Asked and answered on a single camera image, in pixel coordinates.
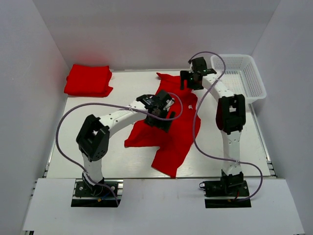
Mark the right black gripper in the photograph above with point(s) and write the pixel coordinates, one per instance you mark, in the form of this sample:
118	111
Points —
185	75

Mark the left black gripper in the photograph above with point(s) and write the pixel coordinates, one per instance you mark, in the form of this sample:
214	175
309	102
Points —
162	124

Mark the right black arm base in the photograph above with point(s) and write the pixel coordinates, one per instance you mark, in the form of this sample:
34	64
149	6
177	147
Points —
217	197

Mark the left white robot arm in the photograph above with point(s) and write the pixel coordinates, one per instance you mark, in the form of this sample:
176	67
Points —
95	133

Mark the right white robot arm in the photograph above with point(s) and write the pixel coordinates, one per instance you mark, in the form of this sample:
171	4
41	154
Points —
230	114

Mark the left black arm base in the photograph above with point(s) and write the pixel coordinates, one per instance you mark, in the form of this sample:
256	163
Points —
100	197

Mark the folded red t-shirt stack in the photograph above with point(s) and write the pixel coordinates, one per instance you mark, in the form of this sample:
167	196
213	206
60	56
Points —
88	81

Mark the white plastic mesh basket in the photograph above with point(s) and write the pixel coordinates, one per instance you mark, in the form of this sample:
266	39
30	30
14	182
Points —
241	75

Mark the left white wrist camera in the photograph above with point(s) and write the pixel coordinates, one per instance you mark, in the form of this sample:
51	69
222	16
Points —
168	104

